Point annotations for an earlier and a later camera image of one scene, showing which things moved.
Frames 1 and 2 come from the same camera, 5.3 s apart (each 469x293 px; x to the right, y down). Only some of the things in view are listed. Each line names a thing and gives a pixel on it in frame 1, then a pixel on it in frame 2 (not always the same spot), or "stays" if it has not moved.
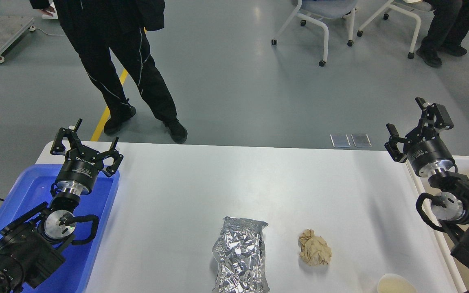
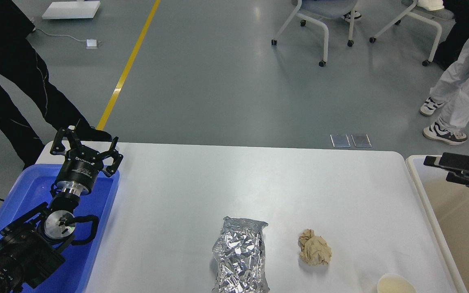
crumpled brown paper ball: x=315 y=251 stays
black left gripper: x=79 y=171 stays
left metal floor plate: x=340 y=140 stays
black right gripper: x=427 y=151 to x=465 y=169
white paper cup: x=393 y=283 stays
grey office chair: x=388 y=6 to x=432 y=16
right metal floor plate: x=361 y=140 stays
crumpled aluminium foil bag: x=240 y=252 stays
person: x=95 y=26 to x=1 y=28
